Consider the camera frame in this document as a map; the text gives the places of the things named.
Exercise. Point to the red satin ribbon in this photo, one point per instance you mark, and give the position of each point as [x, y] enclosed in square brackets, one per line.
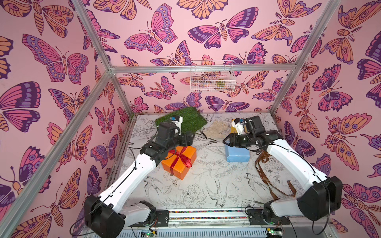
[181, 157]

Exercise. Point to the light blue gift box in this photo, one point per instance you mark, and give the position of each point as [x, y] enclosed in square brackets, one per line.
[237, 155]

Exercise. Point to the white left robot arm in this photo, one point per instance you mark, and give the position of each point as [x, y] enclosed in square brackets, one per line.
[103, 214]

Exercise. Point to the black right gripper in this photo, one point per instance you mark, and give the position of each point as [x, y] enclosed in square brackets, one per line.
[231, 140]

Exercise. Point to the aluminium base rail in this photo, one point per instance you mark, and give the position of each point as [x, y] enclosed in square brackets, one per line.
[246, 222]

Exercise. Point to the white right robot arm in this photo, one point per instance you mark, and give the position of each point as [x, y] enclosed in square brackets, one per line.
[322, 194]

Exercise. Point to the aluminium frame post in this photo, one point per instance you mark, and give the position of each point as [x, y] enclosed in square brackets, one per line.
[87, 23]

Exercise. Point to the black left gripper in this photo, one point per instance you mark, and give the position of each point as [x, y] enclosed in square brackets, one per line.
[188, 141]

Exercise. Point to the orange gift box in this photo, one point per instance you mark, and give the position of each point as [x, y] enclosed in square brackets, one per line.
[180, 162]

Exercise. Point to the green artificial grass mat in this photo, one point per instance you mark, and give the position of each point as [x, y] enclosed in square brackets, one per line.
[192, 120]

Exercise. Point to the yellow work glove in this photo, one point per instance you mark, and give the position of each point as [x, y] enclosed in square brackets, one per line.
[231, 129]

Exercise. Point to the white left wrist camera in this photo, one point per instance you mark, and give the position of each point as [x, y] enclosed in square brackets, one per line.
[177, 120]

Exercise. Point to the white wire basket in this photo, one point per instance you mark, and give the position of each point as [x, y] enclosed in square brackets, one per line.
[204, 77]

